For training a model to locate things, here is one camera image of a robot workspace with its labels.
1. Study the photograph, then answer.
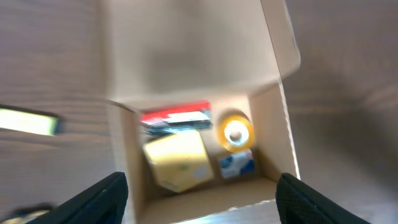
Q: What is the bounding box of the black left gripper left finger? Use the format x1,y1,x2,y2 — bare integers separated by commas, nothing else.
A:
30,172,129,224

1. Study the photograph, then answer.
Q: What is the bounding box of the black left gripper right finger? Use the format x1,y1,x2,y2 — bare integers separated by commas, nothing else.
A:
275,172,368,224

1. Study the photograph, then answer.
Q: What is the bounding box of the white blue staples box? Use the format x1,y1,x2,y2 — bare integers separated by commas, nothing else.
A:
218,149,256,179

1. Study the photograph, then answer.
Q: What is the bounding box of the yellow polar bear notepad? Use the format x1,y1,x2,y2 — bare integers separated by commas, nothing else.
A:
143,130,215,193

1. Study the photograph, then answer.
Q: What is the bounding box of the clear yellow tape roll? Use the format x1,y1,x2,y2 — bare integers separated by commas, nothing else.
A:
216,110,255,153

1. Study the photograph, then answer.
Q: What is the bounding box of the black gold correction tape dispenser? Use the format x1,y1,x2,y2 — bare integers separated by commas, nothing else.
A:
1,203,56,224

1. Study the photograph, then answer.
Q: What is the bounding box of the yellow highlighter pen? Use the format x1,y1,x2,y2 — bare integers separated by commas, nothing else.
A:
1,105,63,136

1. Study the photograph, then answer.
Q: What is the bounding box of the brown cardboard box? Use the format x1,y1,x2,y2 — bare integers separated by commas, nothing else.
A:
101,0,300,223

